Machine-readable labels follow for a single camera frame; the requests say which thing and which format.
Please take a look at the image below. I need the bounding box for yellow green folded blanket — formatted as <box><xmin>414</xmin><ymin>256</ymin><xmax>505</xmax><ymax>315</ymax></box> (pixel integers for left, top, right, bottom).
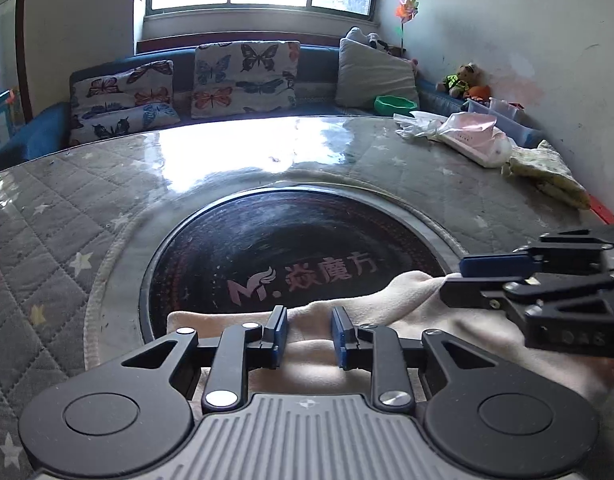
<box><xmin>502</xmin><ymin>140</ymin><xmax>592</xmax><ymax>210</ymax></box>

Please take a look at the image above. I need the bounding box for colourful pinwheel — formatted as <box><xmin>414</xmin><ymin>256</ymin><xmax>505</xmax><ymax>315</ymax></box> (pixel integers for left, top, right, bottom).
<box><xmin>396</xmin><ymin>0</ymin><xmax>419</xmax><ymax>58</ymax></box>

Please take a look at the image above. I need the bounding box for cream garment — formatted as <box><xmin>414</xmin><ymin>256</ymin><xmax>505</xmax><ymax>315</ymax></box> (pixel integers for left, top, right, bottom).
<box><xmin>166</xmin><ymin>270</ymin><xmax>614</xmax><ymax>416</ymax></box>

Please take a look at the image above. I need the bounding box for black and white plush toy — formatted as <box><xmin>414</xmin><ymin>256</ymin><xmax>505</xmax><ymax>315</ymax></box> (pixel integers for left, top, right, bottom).
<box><xmin>344</xmin><ymin>27</ymin><xmax>395</xmax><ymax>56</ymax></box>

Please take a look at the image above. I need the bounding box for dark wooden door frame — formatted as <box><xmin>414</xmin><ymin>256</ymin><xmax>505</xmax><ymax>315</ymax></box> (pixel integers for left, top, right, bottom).
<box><xmin>16</xmin><ymin>0</ymin><xmax>36</xmax><ymax>117</ymax></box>

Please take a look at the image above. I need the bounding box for blue sofa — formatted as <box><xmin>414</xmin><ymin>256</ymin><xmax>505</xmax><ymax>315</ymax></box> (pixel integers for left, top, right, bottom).
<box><xmin>0</xmin><ymin>42</ymin><xmax>543</xmax><ymax>166</ymax></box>

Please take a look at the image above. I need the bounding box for pink and white bag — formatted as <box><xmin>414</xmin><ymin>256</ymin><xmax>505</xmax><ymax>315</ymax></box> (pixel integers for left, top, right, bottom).
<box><xmin>437</xmin><ymin>112</ymin><xmax>513</xmax><ymax>167</ymax></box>

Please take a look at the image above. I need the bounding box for grey pillow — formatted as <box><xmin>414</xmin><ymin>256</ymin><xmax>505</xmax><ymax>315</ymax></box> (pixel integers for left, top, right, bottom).
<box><xmin>335</xmin><ymin>37</ymin><xmax>420</xmax><ymax>109</ymax></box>

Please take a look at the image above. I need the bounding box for small clear plastic container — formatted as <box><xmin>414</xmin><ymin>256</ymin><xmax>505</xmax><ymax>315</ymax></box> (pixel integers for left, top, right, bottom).
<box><xmin>488</xmin><ymin>96</ymin><xmax>525</xmax><ymax>121</ymax></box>

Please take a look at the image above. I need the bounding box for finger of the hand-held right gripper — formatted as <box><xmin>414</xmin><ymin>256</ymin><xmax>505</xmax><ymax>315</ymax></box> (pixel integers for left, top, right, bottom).
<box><xmin>459</xmin><ymin>224</ymin><xmax>614</xmax><ymax>278</ymax></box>
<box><xmin>439</xmin><ymin>270</ymin><xmax>614</xmax><ymax>318</ymax></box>

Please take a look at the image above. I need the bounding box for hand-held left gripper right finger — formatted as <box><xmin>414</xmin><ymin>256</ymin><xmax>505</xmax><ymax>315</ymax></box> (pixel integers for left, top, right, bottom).
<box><xmin>331</xmin><ymin>306</ymin><xmax>505</xmax><ymax>413</ymax></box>

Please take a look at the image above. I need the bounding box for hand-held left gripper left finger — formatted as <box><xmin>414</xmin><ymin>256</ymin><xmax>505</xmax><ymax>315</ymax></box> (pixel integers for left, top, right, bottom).
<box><xmin>122</xmin><ymin>305</ymin><xmax>289</xmax><ymax>413</ymax></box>

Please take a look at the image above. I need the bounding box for green bowl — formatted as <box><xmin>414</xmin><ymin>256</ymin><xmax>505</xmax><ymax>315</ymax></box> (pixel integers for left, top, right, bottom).
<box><xmin>374</xmin><ymin>95</ymin><xmax>420</xmax><ymax>116</ymax></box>

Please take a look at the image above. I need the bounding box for red plastic stool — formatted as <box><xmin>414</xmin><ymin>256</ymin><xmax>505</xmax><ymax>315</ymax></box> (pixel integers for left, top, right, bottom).
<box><xmin>587</xmin><ymin>197</ymin><xmax>614</xmax><ymax>226</ymax></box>

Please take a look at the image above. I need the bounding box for white plastic bag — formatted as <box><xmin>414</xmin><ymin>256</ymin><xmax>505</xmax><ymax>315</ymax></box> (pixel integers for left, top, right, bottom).
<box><xmin>393</xmin><ymin>111</ymin><xmax>450</xmax><ymax>140</ymax></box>

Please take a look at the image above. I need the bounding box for teddy bear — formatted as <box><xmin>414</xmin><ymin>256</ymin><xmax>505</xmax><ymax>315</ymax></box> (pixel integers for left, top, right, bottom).
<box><xmin>443</xmin><ymin>62</ymin><xmax>483</xmax><ymax>98</ymax></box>

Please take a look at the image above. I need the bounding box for clear plastic storage box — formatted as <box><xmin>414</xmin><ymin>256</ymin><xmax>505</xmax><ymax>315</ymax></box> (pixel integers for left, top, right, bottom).
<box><xmin>462</xmin><ymin>97</ymin><xmax>543</xmax><ymax>148</ymax></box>

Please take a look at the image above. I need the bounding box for round black induction cooktop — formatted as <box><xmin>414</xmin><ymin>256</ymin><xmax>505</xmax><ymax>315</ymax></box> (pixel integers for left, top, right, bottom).
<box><xmin>148</xmin><ymin>191</ymin><xmax>448</xmax><ymax>346</ymax></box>

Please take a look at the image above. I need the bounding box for butterfly print pillow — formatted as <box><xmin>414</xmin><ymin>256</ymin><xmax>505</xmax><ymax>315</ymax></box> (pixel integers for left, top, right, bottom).
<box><xmin>69</xmin><ymin>60</ymin><xmax>175</xmax><ymax>111</ymax></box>
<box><xmin>69</xmin><ymin>102</ymin><xmax>182</xmax><ymax>147</ymax></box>
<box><xmin>191</xmin><ymin>41</ymin><xmax>301</xmax><ymax>120</ymax></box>

